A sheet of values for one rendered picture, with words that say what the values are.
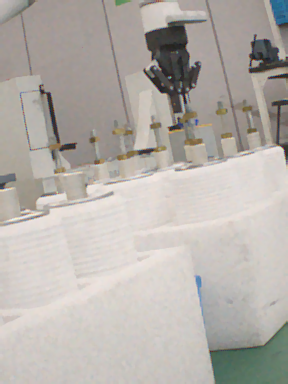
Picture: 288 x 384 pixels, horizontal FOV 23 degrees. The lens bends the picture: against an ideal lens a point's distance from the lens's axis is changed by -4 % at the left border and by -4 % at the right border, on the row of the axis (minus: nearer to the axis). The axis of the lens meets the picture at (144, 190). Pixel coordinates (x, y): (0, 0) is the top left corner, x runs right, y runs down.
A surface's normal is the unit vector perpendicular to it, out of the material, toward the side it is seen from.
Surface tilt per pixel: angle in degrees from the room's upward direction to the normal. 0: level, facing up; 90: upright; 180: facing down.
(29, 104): 90
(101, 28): 90
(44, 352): 90
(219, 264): 90
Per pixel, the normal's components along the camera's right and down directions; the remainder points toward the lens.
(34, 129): 0.79, -0.13
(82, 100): -0.58, 0.17
